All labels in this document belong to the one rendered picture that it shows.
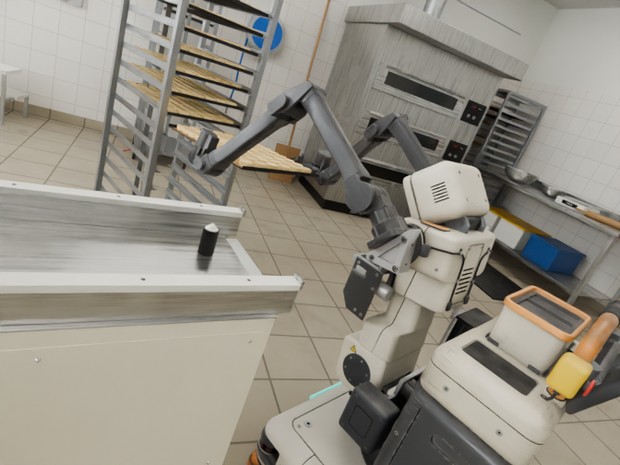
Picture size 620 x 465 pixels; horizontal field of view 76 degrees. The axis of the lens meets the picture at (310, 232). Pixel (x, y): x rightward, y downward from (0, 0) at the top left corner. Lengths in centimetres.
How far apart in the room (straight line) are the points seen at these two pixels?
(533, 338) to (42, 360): 91
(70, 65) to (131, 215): 392
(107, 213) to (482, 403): 82
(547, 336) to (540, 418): 19
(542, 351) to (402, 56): 350
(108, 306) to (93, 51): 417
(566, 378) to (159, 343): 72
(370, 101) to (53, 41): 300
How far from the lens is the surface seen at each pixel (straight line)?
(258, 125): 128
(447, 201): 106
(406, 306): 118
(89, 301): 61
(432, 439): 102
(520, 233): 500
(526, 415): 91
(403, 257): 96
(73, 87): 476
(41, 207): 86
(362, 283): 118
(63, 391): 70
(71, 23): 470
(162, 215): 88
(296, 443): 131
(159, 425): 80
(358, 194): 100
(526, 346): 103
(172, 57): 193
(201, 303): 65
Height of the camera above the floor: 123
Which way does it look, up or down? 20 degrees down
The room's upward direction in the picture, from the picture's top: 20 degrees clockwise
